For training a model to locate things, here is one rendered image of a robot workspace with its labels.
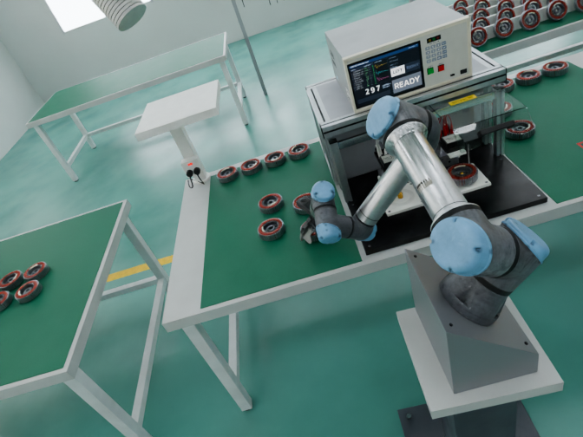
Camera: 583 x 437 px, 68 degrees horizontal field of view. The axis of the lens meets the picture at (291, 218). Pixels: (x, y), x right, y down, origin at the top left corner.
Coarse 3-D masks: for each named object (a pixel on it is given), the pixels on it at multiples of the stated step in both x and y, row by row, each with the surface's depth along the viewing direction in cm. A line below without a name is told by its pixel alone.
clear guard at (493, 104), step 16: (464, 96) 155; (480, 96) 152; (496, 96) 149; (512, 96) 146; (448, 112) 150; (464, 112) 147; (480, 112) 144; (496, 112) 141; (512, 112) 139; (464, 128) 140; (480, 128) 140; (512, 128) 138; (528, 128) 138; (464, 144) 140; (480, 144) 139
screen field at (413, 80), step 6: (420, 72) 152; (402, 78) 152; (408, 78) 153; (414, 78) 153; (420, 78) 153; (396, 84) 154; (402, 84) 154; (408, 84) 154; (414, 84) 154; (420, 84) 154; (396, 90) 155; (402, 90) 155
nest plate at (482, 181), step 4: (480, 172) 165; (480, 176) 163; (484, 176) 162; (476, 180) 162; (480, 180) 161; (484, 180) 160; (488, 180) 160; (472, 184) 161; (476, 184) 160; (480, 184) 160; (484, 184) 159; (488, 184) 159; (460, 188) 161; (464, 188) 160; (468, 188) 160; (472, 188) 159; (476, 188) 159; (480, 188) 160; (464, 192) 160
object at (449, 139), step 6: (444, 138) 164; (450, 138) 163; (444, 144) 163; (450, 144) 161; (456, 144) 161; (444, 150) 164; (450, 150) 162; (456, 150) 163; (450, 156) 161; (456, 156) 162
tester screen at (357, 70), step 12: (408, 48) 146; (372, 60) 147; (384, 60) 148; (396, 60) 148; (408, 60) 149; (360, 72) 150; (372, 72) 150; (384, 72) 150; (408, 72) 151; (360, 84) 152; (372, 84) 153; (384, 84) 153; (360, 96) 155
